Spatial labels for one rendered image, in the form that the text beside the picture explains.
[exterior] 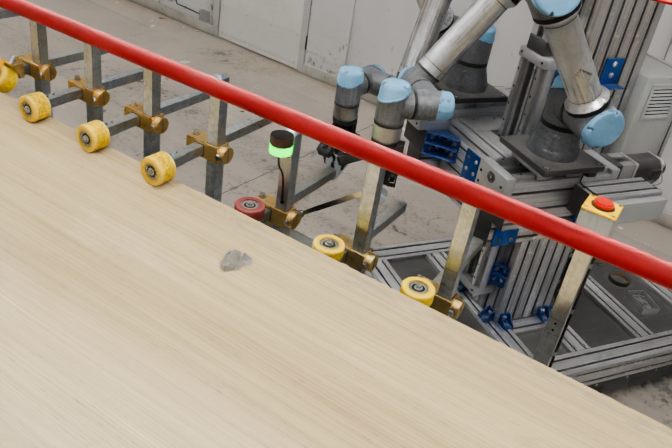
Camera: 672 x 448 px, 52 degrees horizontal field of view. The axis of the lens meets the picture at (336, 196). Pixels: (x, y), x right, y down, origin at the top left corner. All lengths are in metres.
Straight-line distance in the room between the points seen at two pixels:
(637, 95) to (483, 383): 1.28
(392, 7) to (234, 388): 3.68
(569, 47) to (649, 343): 1.47
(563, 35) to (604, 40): 0.49
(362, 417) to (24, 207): 0.97
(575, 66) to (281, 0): 3.71
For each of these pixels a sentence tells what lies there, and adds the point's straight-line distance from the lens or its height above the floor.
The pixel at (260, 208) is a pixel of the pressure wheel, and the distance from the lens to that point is 1.79.
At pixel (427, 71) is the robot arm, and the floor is 1.27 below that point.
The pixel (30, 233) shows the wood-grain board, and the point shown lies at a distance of 1.71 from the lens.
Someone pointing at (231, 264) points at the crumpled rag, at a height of 0.90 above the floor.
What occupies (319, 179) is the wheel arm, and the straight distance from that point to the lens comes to 2.05.
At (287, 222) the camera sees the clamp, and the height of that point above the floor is 0.85.
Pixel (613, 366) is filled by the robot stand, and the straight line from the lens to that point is 2.77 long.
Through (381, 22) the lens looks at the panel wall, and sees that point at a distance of 4.76.
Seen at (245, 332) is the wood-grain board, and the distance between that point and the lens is 1.42.
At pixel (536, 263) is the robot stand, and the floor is 0.49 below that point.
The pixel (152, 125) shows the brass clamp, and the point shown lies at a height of 0.95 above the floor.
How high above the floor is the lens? 1.86
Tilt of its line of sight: 30 degrees down
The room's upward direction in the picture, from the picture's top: 9 degrees clockwise
